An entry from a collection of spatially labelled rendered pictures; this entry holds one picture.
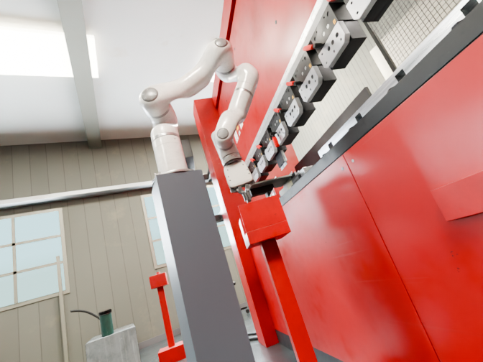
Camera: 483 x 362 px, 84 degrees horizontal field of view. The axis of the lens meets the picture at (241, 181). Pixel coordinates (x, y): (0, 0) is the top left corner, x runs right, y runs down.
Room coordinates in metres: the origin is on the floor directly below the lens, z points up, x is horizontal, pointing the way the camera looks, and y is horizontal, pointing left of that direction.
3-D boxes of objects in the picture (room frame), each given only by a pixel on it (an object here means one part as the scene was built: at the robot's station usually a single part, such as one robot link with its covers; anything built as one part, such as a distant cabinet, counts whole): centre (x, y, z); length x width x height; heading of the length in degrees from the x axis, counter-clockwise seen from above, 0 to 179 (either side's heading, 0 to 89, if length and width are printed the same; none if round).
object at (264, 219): (1.10, -0.02, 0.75); 0.20 x 0.16 x 0.18; 8
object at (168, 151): (1.03, 0.26, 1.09); 0.19 x 0.19 x 0.18
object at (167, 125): (1.06, 0.26, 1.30); 0.19 x 0.12 x 0.24; 3
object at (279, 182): (1.52, -0.13, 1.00); 0.26 x 0.18 x 0.01; 107
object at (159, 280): (2.86, 1.13, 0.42); 0.25 x 0.20 x 0.83; 107
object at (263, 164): (1.78, -0.21, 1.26); 0.15 x 0.09 x 0.17; 17
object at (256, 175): (1.97, -0.15, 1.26); 0.15 x 0.09 x 0.17; 17
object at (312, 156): (1.93, -0.70, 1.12); 1.13 x 0.02 x 0.44; 17
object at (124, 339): (3.45, 2.12, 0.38); 0.78 x 0.64 x 0.75; 28
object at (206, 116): (2.55, -0.16, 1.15); 0.85 x 0.25 x 2.30; 107
